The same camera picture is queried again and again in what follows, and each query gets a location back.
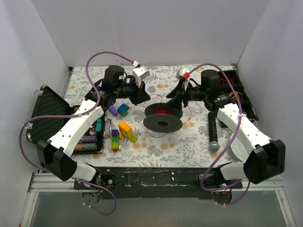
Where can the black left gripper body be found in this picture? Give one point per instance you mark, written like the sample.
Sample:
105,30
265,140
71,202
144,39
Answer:
138,92

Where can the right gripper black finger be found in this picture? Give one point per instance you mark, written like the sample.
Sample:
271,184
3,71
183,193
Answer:
175,92
174,110

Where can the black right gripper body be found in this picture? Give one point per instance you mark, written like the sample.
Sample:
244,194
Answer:
182,94

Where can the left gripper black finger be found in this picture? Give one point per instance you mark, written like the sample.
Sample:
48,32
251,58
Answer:
143,95
141,99

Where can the black perforated cable spool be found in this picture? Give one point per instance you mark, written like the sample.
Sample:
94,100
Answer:
159,119

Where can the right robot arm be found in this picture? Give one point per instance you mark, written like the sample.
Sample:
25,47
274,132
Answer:
266,156

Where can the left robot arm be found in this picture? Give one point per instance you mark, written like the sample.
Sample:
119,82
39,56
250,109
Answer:
55,153

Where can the blue and green brick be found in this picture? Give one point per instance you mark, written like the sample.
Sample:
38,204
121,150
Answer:
123,110

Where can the purple plastic cylinder toy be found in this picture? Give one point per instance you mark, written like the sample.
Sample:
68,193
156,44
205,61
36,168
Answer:
113,110

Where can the yellow and green brick build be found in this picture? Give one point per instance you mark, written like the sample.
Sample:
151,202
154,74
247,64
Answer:
127,131

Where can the multicolour brick tower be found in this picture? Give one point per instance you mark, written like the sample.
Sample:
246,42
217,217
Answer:
116,137

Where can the floral patterned table mat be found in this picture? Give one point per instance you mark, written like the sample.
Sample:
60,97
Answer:
187,147

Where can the teal block in case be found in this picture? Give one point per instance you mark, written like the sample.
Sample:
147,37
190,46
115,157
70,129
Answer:
98,125

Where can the black sparkly microphone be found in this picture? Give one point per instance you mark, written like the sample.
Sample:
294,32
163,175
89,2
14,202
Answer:
213,139

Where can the black three-compartment bin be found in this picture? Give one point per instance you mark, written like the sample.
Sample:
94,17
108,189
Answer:
234,79

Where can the black poker chip case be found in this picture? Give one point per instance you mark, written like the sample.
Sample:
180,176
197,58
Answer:
50,103

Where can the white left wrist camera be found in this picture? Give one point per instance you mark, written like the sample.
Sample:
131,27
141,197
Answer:
139,74

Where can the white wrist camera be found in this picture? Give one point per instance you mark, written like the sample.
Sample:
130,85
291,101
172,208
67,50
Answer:
139,74
183,75

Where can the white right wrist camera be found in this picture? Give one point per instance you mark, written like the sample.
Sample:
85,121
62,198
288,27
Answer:
183,75

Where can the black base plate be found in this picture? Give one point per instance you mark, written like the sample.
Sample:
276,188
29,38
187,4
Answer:
151,182

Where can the aluminium frame rail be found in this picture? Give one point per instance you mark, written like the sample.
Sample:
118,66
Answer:
46,182

